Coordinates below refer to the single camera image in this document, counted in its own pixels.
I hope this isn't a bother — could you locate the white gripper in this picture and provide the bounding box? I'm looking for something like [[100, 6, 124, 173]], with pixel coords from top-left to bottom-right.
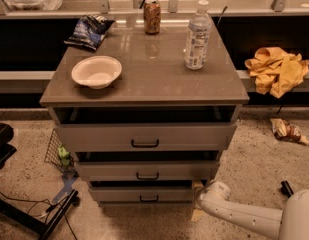
[[190, 181, 206, 222]]

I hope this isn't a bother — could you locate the grey bottom drawer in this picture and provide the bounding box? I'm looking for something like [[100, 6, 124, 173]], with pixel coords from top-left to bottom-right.
[[89, 187, 193, 203]]

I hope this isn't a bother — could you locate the grey drawer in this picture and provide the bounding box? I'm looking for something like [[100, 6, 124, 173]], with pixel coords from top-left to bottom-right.
[[56, 123, 236, 152], [76, 161, 219, 181], [89, 187, 193, 203]]

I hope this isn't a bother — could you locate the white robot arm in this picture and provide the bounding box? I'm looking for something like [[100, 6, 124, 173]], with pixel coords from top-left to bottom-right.
[[191, 181, 309, 240]]

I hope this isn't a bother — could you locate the grey middle drawer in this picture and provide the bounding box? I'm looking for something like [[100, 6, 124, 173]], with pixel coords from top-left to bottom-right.
[[76, 161, 219, 181]]

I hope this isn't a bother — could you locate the grey top drawer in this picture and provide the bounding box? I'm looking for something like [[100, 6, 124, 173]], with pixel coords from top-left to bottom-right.
[[56, 123, 236, 152]]

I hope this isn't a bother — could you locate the grey drawer cabinet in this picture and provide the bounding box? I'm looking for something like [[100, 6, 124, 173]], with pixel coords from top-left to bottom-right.
[[41, 15, 249, 190]]

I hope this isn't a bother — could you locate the black bar right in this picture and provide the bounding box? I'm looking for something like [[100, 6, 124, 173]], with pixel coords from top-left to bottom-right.
[[281, 181, 294, 198]]

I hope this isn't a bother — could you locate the brown snack wrapper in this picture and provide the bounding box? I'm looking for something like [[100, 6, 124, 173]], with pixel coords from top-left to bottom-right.
[[270, 118, 309, 145]]

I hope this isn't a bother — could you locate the green object in basket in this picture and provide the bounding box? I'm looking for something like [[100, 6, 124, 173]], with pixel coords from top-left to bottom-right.
[[58, 145, 70, 166]]

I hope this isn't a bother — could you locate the yellow cloth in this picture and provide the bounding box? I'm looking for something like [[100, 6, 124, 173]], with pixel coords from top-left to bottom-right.
[[245, 47, 309, 98]]

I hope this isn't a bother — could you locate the black stand leg left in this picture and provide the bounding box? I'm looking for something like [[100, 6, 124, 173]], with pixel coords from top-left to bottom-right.
[[0, 190, 78, 240]]

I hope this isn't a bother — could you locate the white paper bowl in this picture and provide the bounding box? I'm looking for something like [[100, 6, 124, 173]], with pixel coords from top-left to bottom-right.
[[71, 56, 122, 89]]

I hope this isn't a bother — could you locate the clear plastic water bottle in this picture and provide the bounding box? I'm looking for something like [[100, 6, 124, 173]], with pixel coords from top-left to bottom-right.
[[184, 0, 212, 70]]

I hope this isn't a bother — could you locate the orange soda can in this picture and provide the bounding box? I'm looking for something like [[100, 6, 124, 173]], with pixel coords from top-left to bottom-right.
[[143, 0, 161, 34]]

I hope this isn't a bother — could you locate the blue chip bag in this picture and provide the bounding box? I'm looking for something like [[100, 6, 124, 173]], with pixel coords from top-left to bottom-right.
[[64, 14, 114, 50]]

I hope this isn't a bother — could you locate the black chair base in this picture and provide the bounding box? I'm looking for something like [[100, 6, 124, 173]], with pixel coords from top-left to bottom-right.
[[0, 123, 17, 169]]

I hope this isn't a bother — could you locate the black floor cable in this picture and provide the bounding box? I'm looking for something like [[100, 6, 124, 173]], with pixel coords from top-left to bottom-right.
[[0, 183, 79, 240]]

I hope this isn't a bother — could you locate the wire mesh basket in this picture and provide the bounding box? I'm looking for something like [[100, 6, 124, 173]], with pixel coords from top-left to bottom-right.
[[44, 131, 74, 172]]

